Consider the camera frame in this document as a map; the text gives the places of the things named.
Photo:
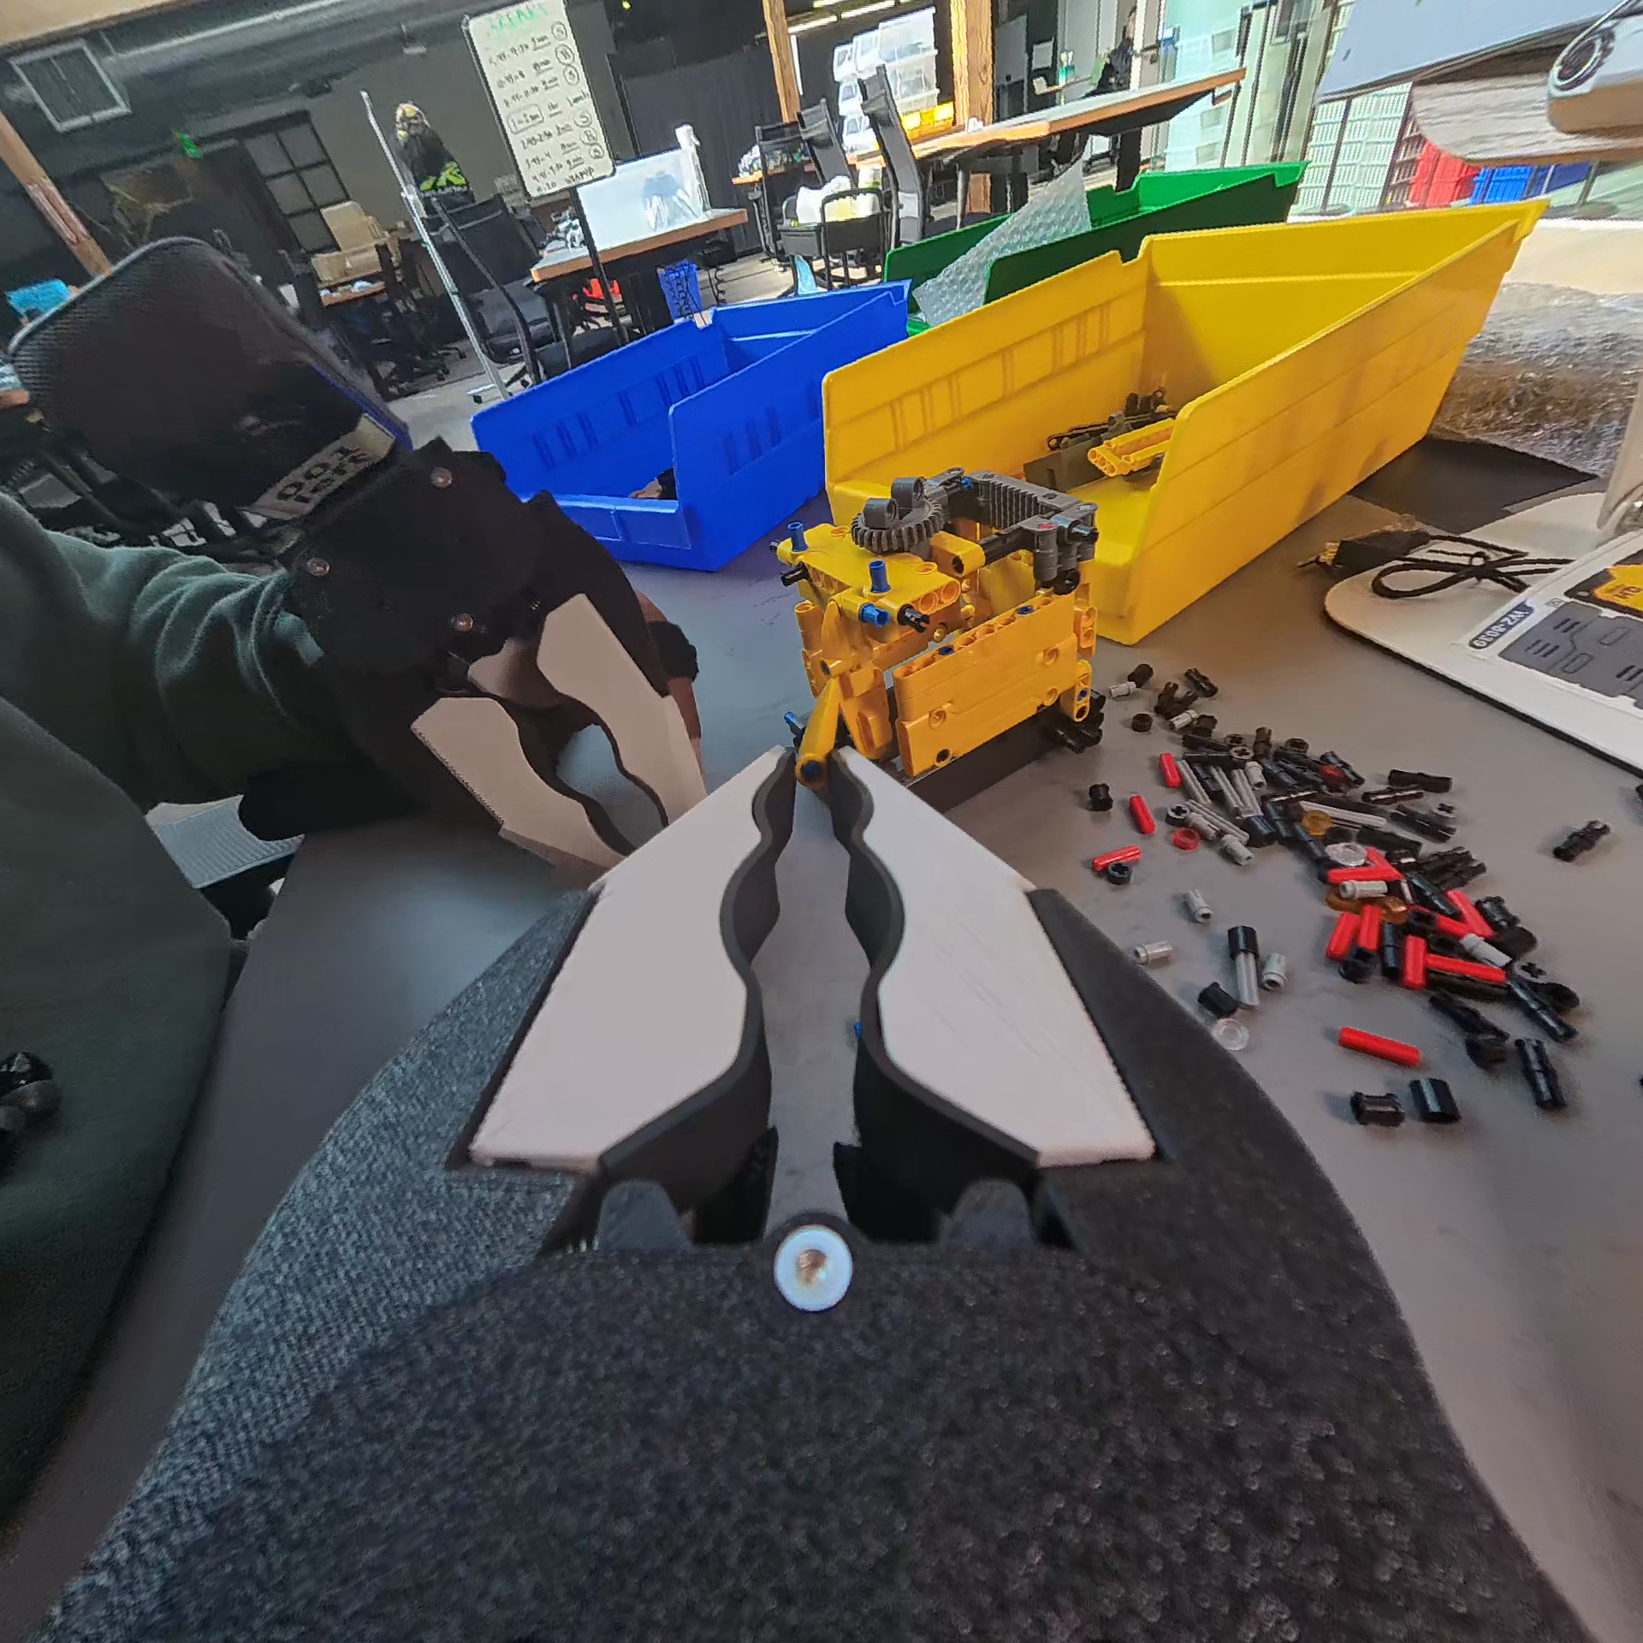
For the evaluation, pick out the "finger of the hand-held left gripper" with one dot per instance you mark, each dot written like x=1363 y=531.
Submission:
x=618 y=682
x=512 y=786

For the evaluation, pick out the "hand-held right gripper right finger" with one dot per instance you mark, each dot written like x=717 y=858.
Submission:
x=1003 y=1014

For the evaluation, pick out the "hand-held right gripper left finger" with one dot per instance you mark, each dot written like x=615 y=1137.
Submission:
x=618 y=1014

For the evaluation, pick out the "yellow lego vehicle model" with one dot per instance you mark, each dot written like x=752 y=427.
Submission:
x=990 y=639

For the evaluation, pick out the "person's left forearm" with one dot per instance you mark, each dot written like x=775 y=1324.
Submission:
x=129 y=639

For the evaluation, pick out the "scattered small lego pieces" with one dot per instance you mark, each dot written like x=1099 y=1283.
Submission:
x=1463 y=967

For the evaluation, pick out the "lego sticker sheet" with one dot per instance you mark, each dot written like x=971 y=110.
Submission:
x=1566 y=639

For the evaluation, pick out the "person's left hand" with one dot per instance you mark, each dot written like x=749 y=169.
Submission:
x=687 y=719

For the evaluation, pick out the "black office chair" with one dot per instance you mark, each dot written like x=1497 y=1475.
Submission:
x=821 y=191
x=493 y=296
x=898 y=143
x=385 y=321

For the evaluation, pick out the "blue plastic bin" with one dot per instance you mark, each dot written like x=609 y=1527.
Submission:
x=772 y=423

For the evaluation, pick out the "small blue crate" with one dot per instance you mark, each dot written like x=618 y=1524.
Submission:
x=682 y=296

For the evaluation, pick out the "standing desk with clear box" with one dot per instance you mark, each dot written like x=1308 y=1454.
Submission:
x=641 y=198

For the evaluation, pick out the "white notice board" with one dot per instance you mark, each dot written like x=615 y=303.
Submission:
x=541 y=102

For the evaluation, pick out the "sticker sheet on board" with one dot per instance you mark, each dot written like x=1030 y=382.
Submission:
x=1386 y=616

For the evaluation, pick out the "green storage bin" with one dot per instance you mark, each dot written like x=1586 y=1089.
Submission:
x=1015 y=255

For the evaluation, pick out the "yellow plastic bin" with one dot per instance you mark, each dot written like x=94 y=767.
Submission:
x=1283 y=450

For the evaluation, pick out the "long wooden top desk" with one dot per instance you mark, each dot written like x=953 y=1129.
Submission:
x=1091 y=116

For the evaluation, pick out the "green plastic bin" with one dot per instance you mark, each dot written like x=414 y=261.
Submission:
x=1193 y=198

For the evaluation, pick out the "grey bubble wrap sheet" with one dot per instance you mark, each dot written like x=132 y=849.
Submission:
x=1542 y=372

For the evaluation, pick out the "red plastic crate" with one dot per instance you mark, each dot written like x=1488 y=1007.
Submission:
x=1437 y=172

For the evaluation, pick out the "blue plastic crate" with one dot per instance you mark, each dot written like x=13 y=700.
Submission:
x=1526 y=181

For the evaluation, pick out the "yellow lego frame beam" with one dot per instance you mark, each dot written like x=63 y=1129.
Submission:
x=1130 y=446

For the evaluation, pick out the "wooden support post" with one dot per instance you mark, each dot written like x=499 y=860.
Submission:
x=780 y=57
x=968 y=66

